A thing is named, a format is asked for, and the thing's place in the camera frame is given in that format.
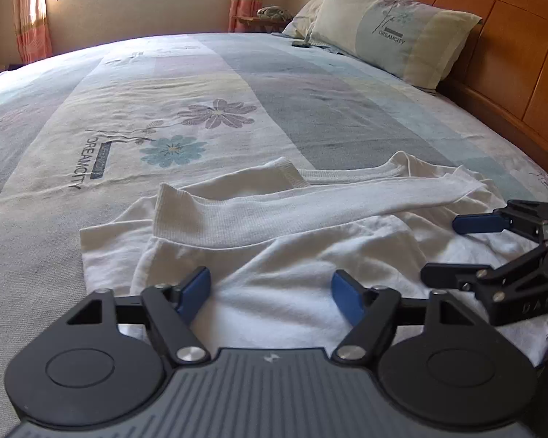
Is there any small rear pillow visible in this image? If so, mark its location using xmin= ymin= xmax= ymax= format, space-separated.
xmin=282 ymin=0 xmax=324 ymax=40

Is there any wooden bedside table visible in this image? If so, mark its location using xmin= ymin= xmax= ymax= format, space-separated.
xmin=235 ymin=16 xmax=289 ymax=34

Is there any pastel striped bed sheet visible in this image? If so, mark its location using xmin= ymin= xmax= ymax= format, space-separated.
xmin=0 ymin=34 xmax=548 ymax=437

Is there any small dark object on bed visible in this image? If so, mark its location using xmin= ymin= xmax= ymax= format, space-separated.
xmin=291 ymin=41 xmax=312 ymax=49

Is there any white printed sweatshirt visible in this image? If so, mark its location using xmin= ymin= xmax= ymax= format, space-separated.
xmin=80 ymin=152 xmax=534 ymax=351

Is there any orange curtain left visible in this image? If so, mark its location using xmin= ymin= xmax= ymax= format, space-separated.
xmin=12 ymin=0 xmax=52 ymax=64

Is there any bundle on bedside table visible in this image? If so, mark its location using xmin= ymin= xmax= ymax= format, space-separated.
xmin=256 ymin=5 xmax=293 ymax=22

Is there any orange wooden headboard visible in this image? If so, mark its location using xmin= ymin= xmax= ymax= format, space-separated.
xmin=416 ymin=0 xmax=548 ymax=171

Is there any large dreamcity pillow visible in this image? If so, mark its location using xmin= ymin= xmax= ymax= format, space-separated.
xmin=311 ymin=0 xmax=481 ymax=90

